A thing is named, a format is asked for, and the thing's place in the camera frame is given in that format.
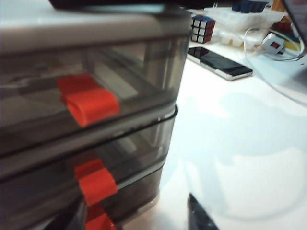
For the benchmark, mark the black rubik's cube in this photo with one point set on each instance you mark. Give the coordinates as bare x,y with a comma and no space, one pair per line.
202,28

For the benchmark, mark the white plastic drawer cabinet frame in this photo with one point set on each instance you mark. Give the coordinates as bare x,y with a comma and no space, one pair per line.
72,31

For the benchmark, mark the white plastic tray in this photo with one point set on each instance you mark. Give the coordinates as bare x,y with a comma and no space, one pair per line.
235,21

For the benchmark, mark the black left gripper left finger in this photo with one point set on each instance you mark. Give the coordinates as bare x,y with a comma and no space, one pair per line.
69,220

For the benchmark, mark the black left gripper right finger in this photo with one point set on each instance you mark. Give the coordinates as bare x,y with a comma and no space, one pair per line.
199,218

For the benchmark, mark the brown desk partition panel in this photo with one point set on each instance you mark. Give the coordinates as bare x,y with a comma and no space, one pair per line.
108,3

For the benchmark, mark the white power adapter red switch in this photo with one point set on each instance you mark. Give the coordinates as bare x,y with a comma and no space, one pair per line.
269,43

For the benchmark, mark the white-edged smartphone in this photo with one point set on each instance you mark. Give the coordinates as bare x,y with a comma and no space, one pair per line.
216,61

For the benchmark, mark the blue box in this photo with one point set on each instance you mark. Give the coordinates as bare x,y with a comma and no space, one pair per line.
249,4

